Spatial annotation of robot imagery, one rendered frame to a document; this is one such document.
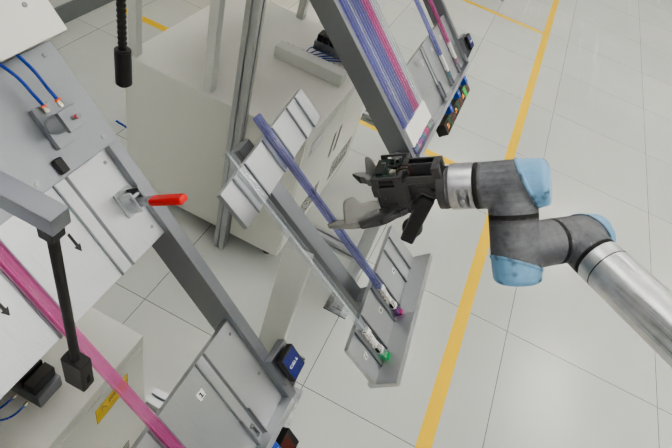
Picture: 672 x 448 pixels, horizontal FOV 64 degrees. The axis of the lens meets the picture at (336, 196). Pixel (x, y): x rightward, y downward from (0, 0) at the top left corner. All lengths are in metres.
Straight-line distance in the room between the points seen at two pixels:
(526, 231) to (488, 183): 0.09
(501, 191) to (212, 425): 0.56
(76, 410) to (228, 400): 0.31
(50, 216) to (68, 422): 0.75
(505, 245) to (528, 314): 1.51
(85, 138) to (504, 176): 0.57
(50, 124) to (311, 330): 1.42
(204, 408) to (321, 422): 0.95
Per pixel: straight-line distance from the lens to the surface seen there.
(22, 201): 0.39
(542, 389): 2.19
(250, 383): 0.94
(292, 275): 1.12
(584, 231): 0.93
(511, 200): 0.84
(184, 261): 0.85
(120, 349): 1.15
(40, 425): 1.10
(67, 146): 0.69
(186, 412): 0.86
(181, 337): 1.87
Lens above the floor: 1.63
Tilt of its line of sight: 43 degrees down
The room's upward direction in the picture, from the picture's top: 19 degrees clockwise
